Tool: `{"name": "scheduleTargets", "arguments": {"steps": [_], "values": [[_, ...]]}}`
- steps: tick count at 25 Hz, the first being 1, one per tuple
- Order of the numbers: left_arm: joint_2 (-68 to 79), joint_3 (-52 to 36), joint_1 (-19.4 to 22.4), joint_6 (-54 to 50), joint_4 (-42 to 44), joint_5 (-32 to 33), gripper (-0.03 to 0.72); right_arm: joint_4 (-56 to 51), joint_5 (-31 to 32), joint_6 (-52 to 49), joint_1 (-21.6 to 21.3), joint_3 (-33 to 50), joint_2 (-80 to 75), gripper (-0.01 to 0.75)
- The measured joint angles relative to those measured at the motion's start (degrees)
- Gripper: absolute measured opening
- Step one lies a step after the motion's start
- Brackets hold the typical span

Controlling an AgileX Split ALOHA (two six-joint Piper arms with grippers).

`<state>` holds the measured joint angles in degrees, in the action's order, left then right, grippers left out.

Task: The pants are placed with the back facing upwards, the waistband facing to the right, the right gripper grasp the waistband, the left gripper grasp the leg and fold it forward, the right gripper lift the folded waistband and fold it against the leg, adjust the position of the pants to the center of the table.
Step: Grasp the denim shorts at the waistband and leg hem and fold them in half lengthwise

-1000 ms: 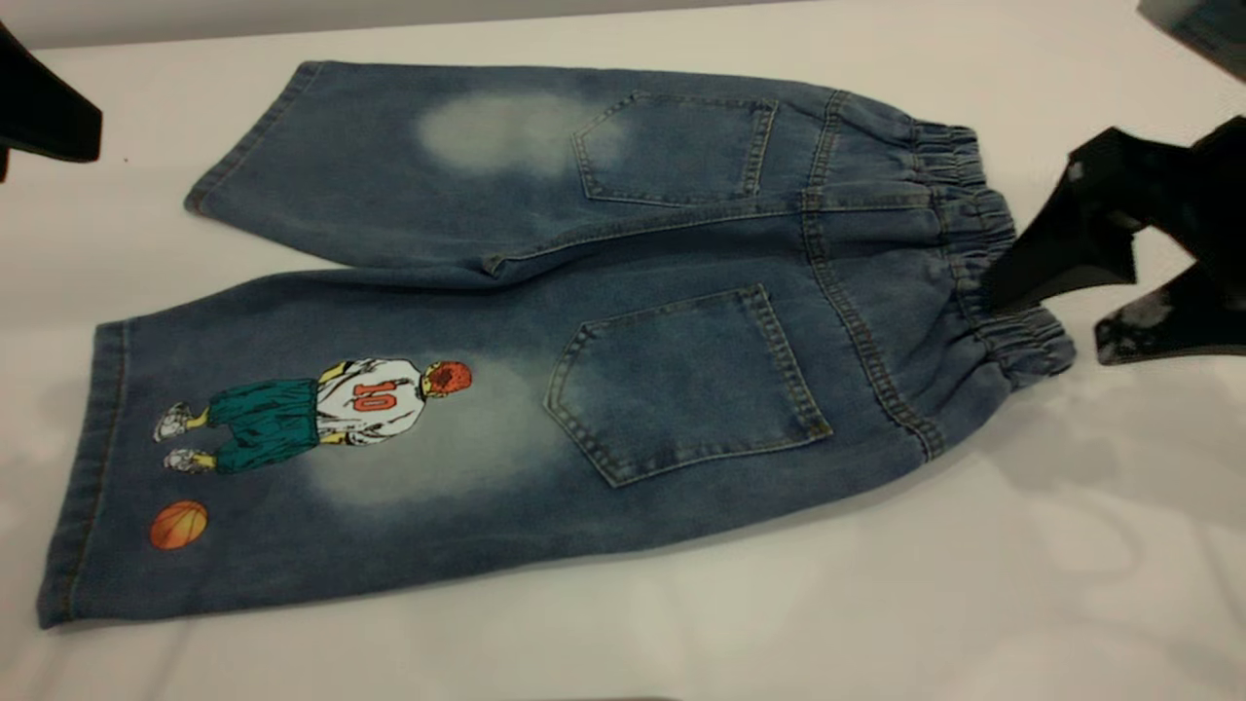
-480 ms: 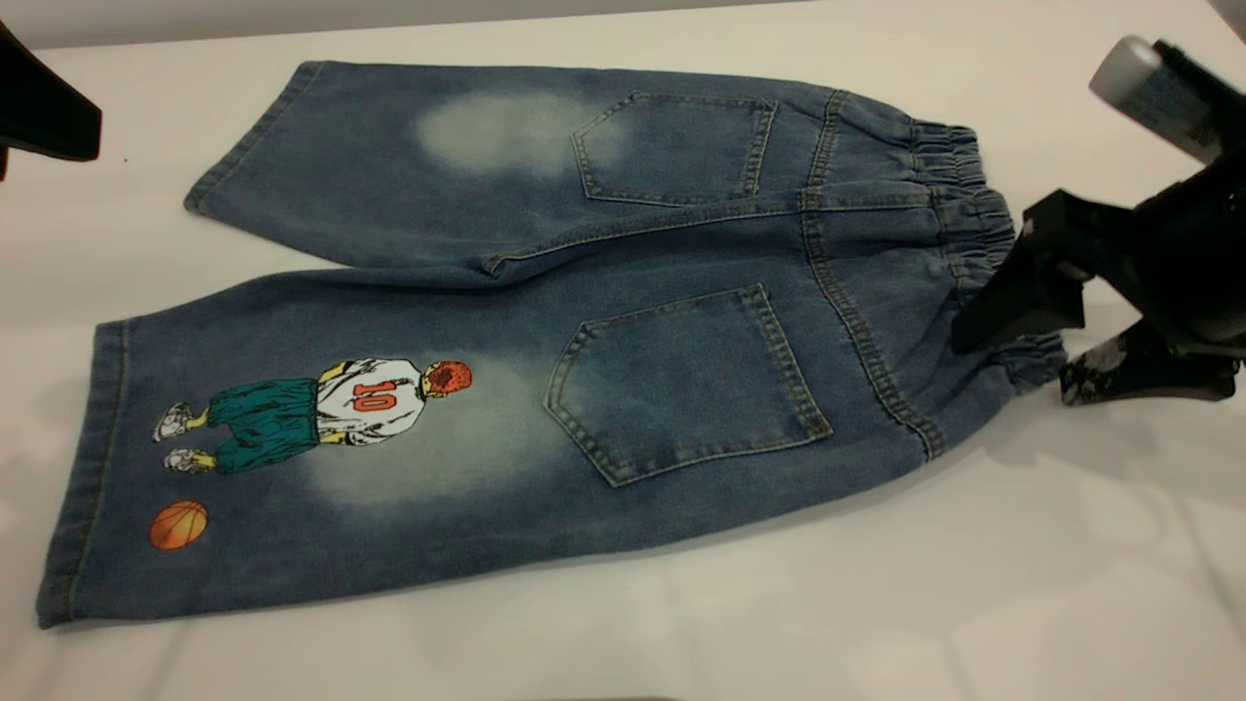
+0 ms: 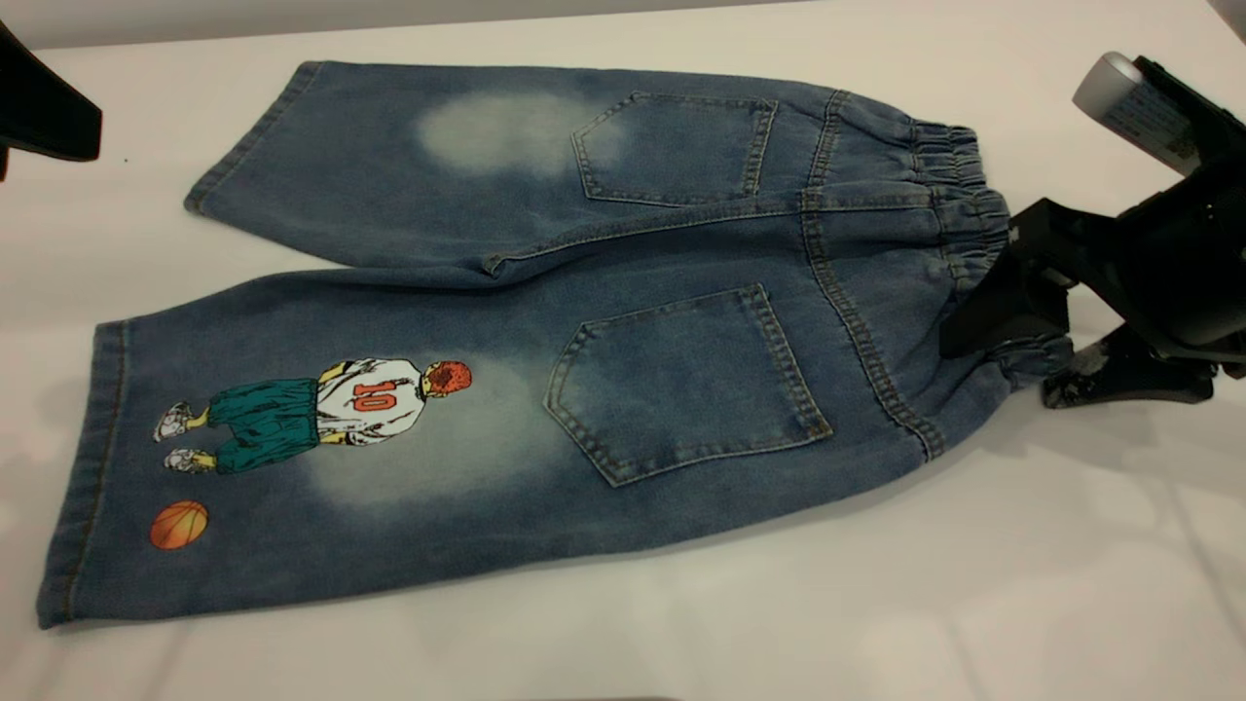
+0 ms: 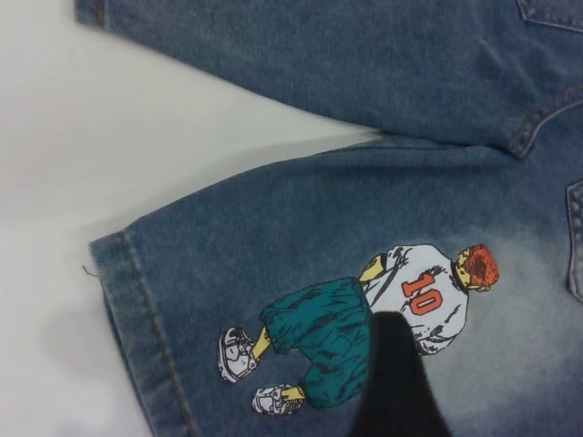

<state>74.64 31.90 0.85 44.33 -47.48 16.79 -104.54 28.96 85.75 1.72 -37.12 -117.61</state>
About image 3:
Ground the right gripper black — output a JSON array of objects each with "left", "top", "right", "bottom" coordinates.
[{"left": 939, "top": 146, "right": 1246, "bottom": 410}]

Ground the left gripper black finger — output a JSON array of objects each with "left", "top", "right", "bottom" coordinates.
[{"left": 0, "top": 19, "right": 103, "bottom": 182}]

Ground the blue denim shorts basketball print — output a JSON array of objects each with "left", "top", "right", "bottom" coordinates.
[{"left": 37, "top": 60, "right": 1075, "bottom": 631}]

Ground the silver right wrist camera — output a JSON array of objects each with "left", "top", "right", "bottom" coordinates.
[{"left": 1073, "top": 52, "right": 1208, "bottom": 178}]

